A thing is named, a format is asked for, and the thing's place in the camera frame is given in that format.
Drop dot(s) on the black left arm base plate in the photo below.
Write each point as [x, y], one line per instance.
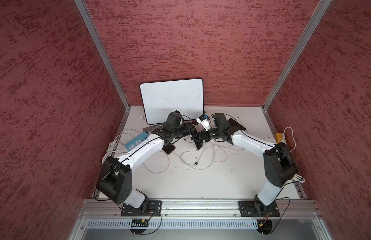
[150, 208]

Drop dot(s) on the aluminium front rail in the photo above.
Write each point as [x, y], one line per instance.
[197, 214]

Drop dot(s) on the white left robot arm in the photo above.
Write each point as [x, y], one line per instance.
[116, 178]

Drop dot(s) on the blue power strip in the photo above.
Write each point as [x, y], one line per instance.
[136, 141]

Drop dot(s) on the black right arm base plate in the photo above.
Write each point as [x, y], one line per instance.
[257, 209]

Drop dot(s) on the aluminium corner post left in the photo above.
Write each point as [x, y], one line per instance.
[90, 25]

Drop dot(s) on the aluminium corner post right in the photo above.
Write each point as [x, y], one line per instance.
[313, 22]

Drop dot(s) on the yellow power strip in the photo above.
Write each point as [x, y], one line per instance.
[280, 138]

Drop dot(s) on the aluminium corner post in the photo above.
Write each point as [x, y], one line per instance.
[313, 22]
[90, 25]

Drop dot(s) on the white whiteboard black frame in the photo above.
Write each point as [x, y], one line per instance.
[162, 98]

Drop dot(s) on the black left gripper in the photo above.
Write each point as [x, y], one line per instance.
[188, 128]

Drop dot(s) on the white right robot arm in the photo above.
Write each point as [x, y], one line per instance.
[279, 166]

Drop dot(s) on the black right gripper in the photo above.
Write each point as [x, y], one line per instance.
[201, 134]

